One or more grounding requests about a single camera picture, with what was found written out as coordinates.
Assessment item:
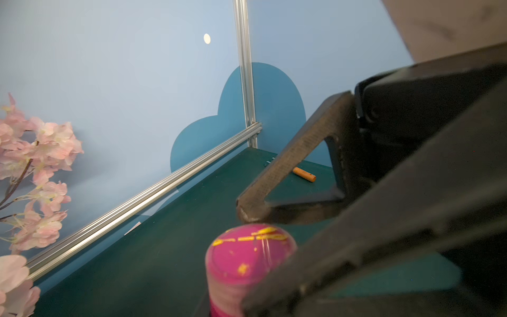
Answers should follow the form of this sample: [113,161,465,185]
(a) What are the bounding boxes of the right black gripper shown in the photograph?
[354,44,506,198]

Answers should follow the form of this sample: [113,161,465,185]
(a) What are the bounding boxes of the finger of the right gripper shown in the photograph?
[236,92,359,224]

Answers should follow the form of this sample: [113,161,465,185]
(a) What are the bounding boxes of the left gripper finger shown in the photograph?
[242,82,506,316]

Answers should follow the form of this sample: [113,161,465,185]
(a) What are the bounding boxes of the magenta paint jar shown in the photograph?
[205,224,297,316]

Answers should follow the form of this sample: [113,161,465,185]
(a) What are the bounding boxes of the blue garden fork toy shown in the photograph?
[264,156,318,184]

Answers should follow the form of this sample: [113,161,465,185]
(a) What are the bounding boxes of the pink cherry blossom tree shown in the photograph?
[1,96,83,316]

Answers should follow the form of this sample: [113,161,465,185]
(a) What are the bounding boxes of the aluminium frame right post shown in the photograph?
[233,0,257,128]

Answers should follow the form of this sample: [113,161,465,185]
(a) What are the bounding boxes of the aluminium frame back bar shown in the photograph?
[27,122,262,281]

